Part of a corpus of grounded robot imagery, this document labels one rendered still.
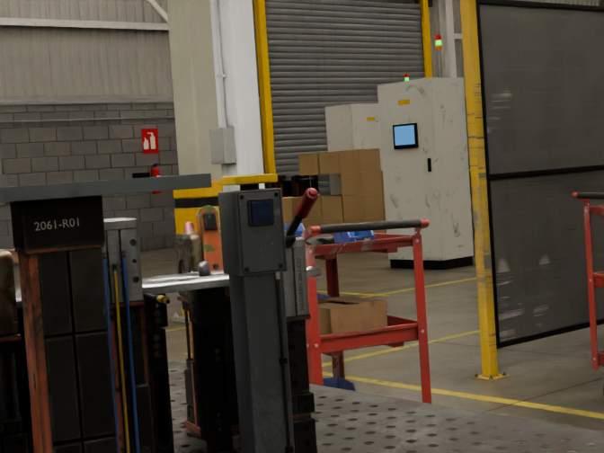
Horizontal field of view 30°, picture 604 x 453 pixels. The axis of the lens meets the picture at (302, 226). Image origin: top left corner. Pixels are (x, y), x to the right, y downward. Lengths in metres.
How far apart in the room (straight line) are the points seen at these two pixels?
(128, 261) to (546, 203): 4.94
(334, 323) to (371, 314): 0.16
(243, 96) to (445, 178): 6.36
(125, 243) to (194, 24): 7.39
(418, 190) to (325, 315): 8.13
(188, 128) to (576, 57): 3.46
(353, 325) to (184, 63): 5.29
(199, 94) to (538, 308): 3.65
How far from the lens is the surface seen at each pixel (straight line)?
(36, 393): 1.44
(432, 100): 11.79
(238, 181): 1.48
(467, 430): 1.97
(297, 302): 1.69
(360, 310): 3.92
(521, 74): 6.27
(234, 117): 5.68
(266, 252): 1.49
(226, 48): 5.72
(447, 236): 11.87
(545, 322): 6.38
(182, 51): 8.98
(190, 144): 8.91
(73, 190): 1.38
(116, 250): 1.59
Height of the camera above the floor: 1.17
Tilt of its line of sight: 3 degrees down
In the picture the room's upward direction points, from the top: 4 degrees counter-clockwise
